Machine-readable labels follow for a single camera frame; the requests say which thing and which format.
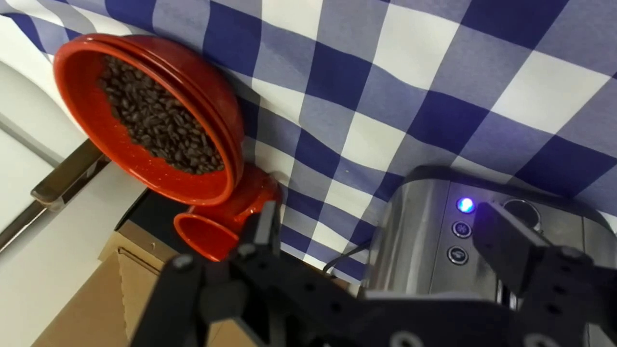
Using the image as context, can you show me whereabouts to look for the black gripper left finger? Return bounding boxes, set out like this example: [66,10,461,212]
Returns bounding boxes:
[128,199,363,347]

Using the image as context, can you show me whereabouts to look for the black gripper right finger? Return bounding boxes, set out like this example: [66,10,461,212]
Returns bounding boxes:
[471,201,617,347]

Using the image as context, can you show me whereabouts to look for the silver two-slot toaster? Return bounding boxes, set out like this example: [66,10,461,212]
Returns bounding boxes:
[359,164,617,347]

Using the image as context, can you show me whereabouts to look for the small red cup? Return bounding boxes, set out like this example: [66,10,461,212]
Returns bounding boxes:
[172,162,284,264]

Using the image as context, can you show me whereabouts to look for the brown cardboard floor box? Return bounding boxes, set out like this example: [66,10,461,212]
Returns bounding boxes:
[31,220,259,347]

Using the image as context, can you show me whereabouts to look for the dark coffee beans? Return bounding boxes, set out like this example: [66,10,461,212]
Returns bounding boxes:
[97,56,226,177]

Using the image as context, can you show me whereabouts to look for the metal bar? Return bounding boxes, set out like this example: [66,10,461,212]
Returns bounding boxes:
[0,137,112,255]

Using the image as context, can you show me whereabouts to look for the large red bowl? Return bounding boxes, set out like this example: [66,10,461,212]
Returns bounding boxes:
[53,33,247,208]

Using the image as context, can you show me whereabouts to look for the blue white checkered tablecloth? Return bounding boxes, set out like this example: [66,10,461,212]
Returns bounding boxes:
[0,0,617,287]

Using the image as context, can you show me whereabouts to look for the black toaster power cord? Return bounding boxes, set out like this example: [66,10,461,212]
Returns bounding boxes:
[321,237,379,280]

